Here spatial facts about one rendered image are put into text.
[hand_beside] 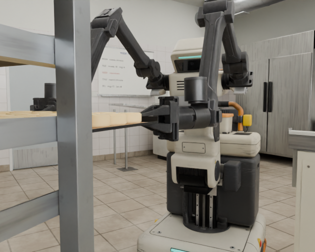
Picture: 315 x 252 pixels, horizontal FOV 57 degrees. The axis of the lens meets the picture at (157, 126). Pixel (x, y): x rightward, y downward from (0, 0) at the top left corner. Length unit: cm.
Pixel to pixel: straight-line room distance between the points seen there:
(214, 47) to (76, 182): 64
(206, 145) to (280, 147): 368
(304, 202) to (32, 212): 89
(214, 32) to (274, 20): 555
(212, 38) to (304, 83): 400
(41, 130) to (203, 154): 119
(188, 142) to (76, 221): 116
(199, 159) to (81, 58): 115
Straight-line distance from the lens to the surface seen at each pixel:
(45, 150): 492
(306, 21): 608
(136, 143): 548
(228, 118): 174
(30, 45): 35
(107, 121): 49
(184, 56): 143
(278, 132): 508
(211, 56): 87
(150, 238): 167
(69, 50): 35
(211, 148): 146
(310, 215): 110
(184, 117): 67
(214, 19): 96
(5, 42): 33
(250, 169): 170
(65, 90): 35
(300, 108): 487
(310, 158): 105
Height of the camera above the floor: 99
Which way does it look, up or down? 4 degrees down
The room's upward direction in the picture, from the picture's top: straight up
